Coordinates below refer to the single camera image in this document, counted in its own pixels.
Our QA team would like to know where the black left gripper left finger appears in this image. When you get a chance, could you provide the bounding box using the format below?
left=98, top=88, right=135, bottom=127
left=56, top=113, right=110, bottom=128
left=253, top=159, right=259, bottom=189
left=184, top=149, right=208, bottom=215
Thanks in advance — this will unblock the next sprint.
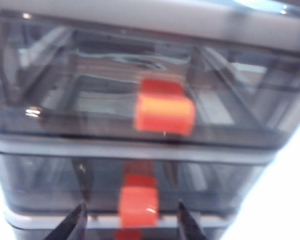
left=43, top=201, right=89, bottom=240

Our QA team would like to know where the white three-drawer cabinet frame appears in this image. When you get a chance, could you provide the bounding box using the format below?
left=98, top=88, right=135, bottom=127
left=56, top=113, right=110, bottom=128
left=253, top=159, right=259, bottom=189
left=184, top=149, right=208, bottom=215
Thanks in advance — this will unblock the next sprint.
left=0, top=0, right=300, bottom=240

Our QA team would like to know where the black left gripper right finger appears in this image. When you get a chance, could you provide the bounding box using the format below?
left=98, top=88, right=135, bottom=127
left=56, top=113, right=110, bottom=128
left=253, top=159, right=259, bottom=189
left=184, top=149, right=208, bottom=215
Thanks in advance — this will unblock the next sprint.
left=177, top=200, right=208, bottom=240

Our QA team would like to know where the smoky drawer with red handle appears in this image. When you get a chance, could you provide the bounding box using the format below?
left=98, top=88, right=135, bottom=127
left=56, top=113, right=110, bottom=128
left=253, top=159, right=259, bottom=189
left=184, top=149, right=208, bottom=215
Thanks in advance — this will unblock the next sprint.
left=0, top=14, right=300, bottom=151
left=9, top=222, right=228, bottom=240
left=0, top=149, right=266, bottom=221

